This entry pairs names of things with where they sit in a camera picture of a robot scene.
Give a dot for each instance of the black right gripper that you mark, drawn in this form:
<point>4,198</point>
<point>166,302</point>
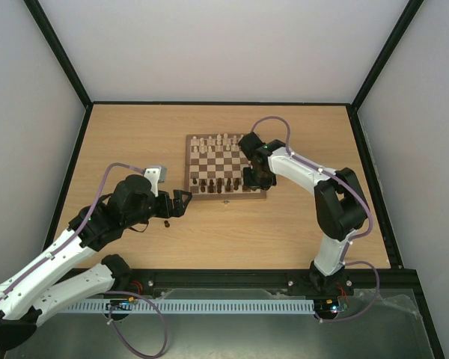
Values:
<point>256,177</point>

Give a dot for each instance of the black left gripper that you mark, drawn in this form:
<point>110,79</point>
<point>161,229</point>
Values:
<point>179,209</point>

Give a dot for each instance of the dark king piece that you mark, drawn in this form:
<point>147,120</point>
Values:
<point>219,184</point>

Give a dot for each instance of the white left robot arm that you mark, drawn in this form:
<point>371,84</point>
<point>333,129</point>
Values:
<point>38,291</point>

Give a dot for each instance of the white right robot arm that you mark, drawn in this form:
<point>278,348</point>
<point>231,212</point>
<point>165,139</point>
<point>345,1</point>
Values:
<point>340,203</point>

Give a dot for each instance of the wooden chess board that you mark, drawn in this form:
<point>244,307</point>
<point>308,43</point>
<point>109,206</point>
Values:
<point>217,165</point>

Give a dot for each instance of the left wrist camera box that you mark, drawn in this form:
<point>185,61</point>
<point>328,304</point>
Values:
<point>155,175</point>

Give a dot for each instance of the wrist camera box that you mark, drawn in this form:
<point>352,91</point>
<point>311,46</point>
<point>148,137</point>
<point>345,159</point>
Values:
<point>155,175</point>
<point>249,143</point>

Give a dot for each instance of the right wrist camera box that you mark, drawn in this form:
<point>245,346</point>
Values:
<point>249,143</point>

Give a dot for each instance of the grey slotted cable duct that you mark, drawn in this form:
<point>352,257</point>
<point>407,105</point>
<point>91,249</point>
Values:
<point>195,306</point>

